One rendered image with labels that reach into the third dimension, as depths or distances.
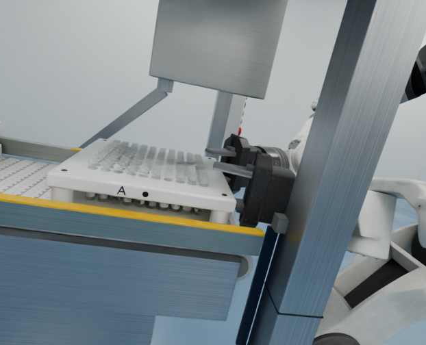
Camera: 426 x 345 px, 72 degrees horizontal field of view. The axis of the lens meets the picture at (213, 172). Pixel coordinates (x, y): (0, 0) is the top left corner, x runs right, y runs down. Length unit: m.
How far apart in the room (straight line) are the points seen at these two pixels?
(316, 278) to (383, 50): 0.26
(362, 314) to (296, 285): 0.32
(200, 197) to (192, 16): 0.32
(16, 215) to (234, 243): 0.27
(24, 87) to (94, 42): 0.92
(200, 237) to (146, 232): 0.07
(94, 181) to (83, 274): 0.12
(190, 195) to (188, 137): 3.56
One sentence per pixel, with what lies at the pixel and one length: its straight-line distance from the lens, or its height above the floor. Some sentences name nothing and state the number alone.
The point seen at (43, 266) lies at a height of 0.79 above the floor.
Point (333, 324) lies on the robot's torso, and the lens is 0.68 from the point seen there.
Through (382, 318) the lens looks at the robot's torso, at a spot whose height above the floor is 0.69.
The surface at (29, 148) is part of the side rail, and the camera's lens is 0.69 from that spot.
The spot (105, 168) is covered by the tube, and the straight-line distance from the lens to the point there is 0.43.
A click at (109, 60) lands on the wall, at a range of 3.83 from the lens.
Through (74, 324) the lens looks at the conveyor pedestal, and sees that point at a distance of 0.55.
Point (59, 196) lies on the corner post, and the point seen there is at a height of 0.87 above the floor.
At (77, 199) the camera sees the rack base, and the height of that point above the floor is 0.86.
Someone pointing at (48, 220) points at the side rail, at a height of 0.85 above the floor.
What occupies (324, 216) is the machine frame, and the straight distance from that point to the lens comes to 0.35.
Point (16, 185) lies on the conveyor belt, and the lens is 0.57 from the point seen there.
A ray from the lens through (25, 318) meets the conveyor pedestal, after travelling 0.57.
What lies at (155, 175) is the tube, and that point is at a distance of 0.42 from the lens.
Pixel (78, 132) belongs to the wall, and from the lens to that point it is 3.94.
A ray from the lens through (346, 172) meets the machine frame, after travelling 0.34.
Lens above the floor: 1.04
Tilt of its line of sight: 15 degrees down
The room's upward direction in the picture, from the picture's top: 12 degrees clockwise
